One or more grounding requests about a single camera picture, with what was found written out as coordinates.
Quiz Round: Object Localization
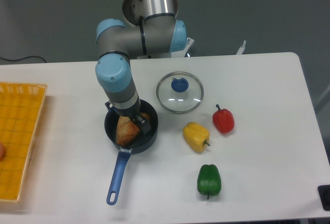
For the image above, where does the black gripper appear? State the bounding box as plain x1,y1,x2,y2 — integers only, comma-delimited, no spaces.
105,99,151,134

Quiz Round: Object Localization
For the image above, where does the orange triangle bread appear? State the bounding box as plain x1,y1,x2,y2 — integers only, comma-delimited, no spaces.
115,116,141,147

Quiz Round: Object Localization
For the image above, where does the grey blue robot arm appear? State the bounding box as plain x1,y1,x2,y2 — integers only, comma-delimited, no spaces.
95,0,188,134

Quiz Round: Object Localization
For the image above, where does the glass lid blue knob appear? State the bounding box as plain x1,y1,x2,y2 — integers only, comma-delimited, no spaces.
156,72,204,114

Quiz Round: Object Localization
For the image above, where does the yellow bell pepper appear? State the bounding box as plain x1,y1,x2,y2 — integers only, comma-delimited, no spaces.
183,122,210,153

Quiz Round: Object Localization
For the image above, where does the red bell pepper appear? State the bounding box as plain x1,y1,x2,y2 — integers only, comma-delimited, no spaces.
212,104,235,134

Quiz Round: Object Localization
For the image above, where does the green bell pepper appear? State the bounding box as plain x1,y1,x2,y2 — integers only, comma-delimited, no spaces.
197,164,222,200

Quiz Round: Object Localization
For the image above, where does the yellow wicker basket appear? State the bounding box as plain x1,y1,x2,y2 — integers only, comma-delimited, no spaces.
1,82,47,202

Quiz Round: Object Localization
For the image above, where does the black device at table edge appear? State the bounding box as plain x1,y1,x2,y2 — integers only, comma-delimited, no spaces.
318,185,330,211

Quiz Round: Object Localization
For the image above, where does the dark pan blue handle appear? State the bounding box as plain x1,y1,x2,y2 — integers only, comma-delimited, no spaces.
104,100,158,205

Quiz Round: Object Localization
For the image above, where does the black cable on floor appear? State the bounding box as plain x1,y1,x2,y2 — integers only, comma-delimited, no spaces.
0,56,47,63

